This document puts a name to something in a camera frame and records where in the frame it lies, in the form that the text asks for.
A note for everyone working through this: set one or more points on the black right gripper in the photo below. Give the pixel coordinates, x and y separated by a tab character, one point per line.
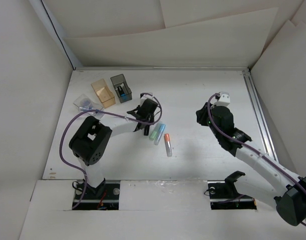
201	114

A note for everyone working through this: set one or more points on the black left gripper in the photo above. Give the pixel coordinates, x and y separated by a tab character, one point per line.
150	119

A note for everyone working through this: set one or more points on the black marker purple cap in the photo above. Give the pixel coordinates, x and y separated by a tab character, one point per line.
146	130

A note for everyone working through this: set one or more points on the green clear-cap highlighter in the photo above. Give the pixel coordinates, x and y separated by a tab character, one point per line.
155	131

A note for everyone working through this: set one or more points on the light blue highlighter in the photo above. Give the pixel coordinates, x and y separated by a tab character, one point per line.
159	134

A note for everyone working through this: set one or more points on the black marker blue cap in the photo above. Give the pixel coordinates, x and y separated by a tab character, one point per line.
121	91

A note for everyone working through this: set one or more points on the orange highlighter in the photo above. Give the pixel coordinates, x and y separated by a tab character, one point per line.
168	145

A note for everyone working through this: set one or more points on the clear bottle blue nozzle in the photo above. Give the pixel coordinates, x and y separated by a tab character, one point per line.
86	108

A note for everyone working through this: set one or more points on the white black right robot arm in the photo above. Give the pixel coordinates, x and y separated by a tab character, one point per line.
287	193

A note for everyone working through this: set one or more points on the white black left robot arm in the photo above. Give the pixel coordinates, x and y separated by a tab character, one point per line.
89	142

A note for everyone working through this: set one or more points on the grey translucent container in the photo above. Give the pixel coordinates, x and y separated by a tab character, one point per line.
120	80

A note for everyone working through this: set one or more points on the orange translucent container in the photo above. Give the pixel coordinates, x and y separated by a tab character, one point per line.
103	93

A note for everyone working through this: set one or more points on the clear translucent container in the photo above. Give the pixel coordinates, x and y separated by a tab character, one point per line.
85	101

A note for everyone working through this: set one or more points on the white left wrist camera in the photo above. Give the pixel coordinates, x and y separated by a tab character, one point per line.
145	96

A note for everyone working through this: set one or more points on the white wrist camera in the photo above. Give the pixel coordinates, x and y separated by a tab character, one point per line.
145	96
222	99

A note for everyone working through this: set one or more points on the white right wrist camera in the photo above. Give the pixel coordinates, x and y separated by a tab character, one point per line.
222	99

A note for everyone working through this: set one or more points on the aluminium rail back edge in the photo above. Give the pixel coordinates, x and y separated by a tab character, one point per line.
169	68

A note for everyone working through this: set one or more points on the aluminium rail edge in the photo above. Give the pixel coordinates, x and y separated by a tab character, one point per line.
169	68
259	115

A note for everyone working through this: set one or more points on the aluminium rail right edge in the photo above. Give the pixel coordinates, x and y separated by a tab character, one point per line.
259	115

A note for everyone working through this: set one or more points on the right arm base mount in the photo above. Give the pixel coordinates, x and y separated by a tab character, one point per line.
224	196

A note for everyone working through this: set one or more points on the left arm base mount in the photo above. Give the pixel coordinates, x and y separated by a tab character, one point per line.
104	197

